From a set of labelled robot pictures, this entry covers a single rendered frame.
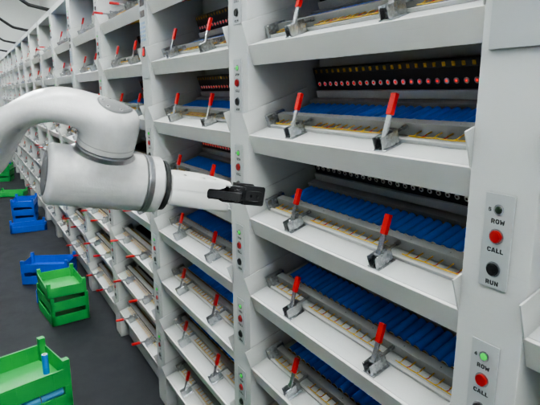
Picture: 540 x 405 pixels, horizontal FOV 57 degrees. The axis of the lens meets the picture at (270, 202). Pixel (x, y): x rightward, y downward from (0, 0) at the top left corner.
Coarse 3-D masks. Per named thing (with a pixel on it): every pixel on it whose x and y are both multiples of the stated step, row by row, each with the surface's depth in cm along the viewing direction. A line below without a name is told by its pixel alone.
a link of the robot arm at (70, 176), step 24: (72, 144) 68; (48, 168) 64; (72, 168) 65; (96, 168) 66; (120, 168) 67; (144, 168) 70; (48, 192) 64; (72, 192) 65; (96, 192) 67; (120, 192) 68; (144, 192) 70
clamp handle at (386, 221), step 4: (384, 216) 84; (388, 216) 83; (384, 220) 84; (388, 220) 83; (384, 224) 84; (388, 224) 83; (384, 228) 83; (388, 228) 83; (380, 232) 84; (384, 232) 83; (380, 236) 84; (384, 236) 83; (380, 240) 84; (384, 240) 84; (380, 244) 84; (380, 248) 84; (376, 252) 84; (380, 252) 84
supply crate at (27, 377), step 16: (16, 352) 152; (32, 352) 156; (48, 352) 155; (0, 368) 149; (16, 368) 152; (32, 368) 152; (64, 368) 143; (0, 384) 144; (16, 384) 144; (32, 384) 137; (48, 384) 140; (64, 384) 144; (0, 400) 131; (16, 400) 134
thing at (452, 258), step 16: (288, 208) 117; (304, 208) 110; (320, 208) 107; (336, 224) 102; (352, 224) 97; (368, 224) 94; (400, 240) 86; (416, 240) 84; (432, 256) 80; (448, 256) 77
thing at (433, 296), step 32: (288, 192) 124; (384, 192) 103; (256, 224) 117; (320, 224) 105; (320, 256) 97; (352, 256) 90; (416, 256) 84; (384, 288) 82; (416, 288) 76; (448, 288) 74; (448, 320) 71
